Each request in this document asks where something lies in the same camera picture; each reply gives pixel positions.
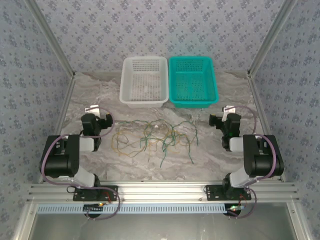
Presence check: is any thin green cable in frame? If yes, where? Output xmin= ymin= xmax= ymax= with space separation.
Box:
xmin=116 ymin=119 xmax=161 ymax=131
xmin=159 ymin=133 xmax=195 ymax=168
xmin=172 ymin=120 xmax=200 ymax=147

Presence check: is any teal perforated plastic basket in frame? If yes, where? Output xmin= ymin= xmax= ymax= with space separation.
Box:
xmin=168 ymin=55 xmax=220 ymax=109

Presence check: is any white perforated plastic basket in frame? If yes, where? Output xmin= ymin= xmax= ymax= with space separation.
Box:
xmin=119 ymin=56 xmax=169 ymax=109

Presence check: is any small LED circuit board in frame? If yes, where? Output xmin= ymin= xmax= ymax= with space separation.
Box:
xmin=226 ymin=204 xmax=245 ymax=217
xmin=83 ymin=203 xmax=105 ymax=218

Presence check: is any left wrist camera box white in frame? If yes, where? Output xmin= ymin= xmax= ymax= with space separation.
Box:
xmin=84 ymin=104 xmax=101 ymax=118

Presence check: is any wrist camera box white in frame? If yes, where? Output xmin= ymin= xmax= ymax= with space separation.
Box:
xmin=84 ymin=104 xmax=101 ymax=118
xmin=221 ymin=105 xmax=237 ymax=121

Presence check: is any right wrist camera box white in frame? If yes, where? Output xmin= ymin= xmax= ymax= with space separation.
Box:
xmin=221 ymin=105 xmax=237 ymax=121

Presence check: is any aluminium table side rail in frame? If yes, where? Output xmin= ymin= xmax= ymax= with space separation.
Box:
xmin=246 ymin=74 xmax=287 ymax=183
xmin=37 ymin=74 xmax=76 ymax=185

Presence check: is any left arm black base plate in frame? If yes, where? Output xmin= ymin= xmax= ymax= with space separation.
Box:
xmin=72 ymin=185 xmax=119 ymax=202

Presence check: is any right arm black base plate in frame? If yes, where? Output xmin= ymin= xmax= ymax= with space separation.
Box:
xmin=204 ymin=184 xmax=252 ymax=202

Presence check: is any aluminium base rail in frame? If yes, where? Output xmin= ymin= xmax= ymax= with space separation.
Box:
xmin=26 ymin=180 xmax=300 ymax=203

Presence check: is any aluminium frame post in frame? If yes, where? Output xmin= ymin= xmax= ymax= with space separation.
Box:
xmin=24 ymin=0 xmax=76 ymax=79
xmin=246 ymin=0 xmax=300 ymax=79

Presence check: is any white slotted cable duct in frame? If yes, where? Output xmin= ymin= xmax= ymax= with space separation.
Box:
xmin=37 ymin=203 xmax=227 ymax=215

